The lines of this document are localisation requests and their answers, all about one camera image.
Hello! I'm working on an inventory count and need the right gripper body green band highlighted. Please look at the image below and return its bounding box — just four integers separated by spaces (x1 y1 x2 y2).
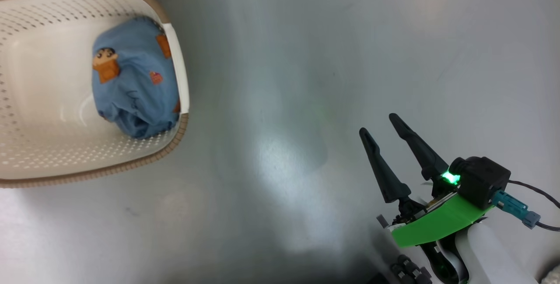
377 193 495 248

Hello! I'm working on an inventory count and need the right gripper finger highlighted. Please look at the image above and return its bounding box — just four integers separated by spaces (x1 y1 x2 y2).
388 113 449 181
359 127 412 203

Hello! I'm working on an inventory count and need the blue cartoon print garment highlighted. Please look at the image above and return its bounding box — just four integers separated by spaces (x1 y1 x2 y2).
91 16 181 140

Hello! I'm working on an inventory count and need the cream perforated laundry basket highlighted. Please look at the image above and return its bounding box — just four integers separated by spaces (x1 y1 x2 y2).
0 0 190 188

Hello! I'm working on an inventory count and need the right camera cable teal connector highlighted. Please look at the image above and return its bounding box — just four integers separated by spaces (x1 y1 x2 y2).
491 180 560 232

